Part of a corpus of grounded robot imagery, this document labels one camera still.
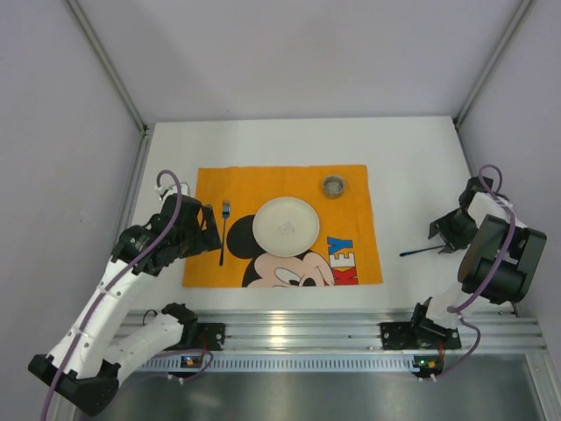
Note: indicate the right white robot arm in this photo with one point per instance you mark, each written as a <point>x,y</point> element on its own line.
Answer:
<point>501,257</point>

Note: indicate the orange Mickey placemat cloth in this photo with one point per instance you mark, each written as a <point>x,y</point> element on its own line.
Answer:
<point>344,254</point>

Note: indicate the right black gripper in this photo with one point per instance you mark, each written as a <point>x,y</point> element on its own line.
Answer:
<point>450,232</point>

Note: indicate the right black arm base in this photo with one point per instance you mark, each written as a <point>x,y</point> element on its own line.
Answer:
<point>397,336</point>

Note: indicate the aluminium mounting rail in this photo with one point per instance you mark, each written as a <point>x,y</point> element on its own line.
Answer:
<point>357,330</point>

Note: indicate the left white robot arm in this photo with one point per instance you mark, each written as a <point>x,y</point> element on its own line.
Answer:
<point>87,367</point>

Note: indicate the blue spoon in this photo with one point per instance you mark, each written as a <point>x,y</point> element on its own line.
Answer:
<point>422,250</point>

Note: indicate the blue fork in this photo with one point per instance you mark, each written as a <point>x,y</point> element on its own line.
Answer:
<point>226,212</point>

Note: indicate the white round plate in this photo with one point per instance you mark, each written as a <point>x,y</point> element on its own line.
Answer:
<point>286,226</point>

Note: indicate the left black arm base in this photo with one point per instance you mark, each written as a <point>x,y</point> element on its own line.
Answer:
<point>210,336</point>

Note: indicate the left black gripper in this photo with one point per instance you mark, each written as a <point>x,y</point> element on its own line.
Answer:
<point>203,230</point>

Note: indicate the slotted grey cable duct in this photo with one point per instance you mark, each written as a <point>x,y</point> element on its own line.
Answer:
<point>191,363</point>

